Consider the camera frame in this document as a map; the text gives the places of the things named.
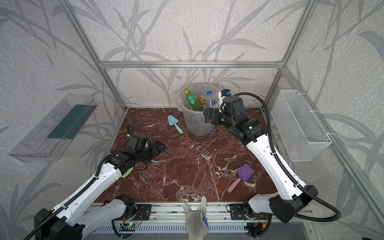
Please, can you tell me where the clear water bottle blue cap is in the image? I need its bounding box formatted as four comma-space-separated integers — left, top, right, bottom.
205, 91, 216, 108

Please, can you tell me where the green Sprite bottle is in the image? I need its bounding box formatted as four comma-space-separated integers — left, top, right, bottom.
184, 90, 203, 111

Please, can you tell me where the brown Nescafe bottle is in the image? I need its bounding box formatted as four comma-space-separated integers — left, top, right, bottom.
198, 95, 206, 106

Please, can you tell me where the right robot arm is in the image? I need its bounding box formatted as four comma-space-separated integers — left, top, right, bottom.
204, 90, 341, 223

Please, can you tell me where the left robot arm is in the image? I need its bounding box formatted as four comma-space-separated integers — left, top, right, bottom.
25, 133, 166, 240

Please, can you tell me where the clear plastic bin liner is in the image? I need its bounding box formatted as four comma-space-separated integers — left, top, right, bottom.
177, 83, 223, 123

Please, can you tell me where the grey mesh waste bin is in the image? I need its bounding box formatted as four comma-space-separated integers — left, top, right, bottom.
179, 83, 223, 138

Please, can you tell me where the light blue plastic trowel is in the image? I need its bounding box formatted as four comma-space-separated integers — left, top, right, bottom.
168, 115, 184, 135

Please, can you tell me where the green circuit board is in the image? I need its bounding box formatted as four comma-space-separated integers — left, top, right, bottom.
120, 222, 142, 232

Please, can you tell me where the white knitted work glove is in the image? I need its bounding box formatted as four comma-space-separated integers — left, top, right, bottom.
183, 196, 209, 240

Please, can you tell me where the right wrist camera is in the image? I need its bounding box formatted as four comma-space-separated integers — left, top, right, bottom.
218, 89, 231, 112

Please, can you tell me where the green trowel wooden handle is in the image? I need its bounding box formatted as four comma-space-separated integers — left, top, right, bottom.
121, 167, 134, 179

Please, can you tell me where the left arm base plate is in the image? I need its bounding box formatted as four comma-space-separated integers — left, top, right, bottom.
116, 195, 152, 221

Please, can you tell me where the aluminium front rail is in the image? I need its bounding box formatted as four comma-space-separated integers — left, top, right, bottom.
61, 201, 316, 224

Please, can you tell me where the white wire mesh basket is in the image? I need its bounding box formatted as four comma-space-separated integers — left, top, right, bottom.
271, 90, 332, 162

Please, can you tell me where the clear acrylic wall shelf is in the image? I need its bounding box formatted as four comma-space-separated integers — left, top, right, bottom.
9, 94, 97, 163

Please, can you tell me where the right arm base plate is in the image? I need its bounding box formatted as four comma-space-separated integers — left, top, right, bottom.
227, 203, 272, 222

